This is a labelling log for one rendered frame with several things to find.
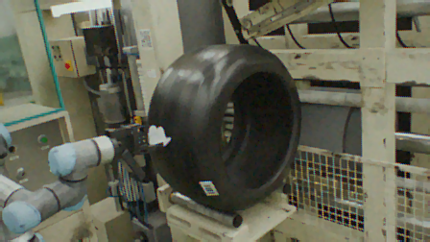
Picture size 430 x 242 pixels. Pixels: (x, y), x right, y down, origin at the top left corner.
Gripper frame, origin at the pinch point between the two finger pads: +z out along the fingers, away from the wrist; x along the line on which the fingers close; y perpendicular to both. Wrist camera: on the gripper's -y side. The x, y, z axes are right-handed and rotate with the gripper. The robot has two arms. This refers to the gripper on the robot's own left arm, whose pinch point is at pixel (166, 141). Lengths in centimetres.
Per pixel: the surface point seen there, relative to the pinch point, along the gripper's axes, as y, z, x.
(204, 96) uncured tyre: 13.7, 7.6, -10.2
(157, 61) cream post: 22.8, 18.7, 26.8
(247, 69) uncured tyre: 20.3, 23.9, -12.8
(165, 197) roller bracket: -29.2, 15.2, 23.7
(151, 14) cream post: 40, 17, 26
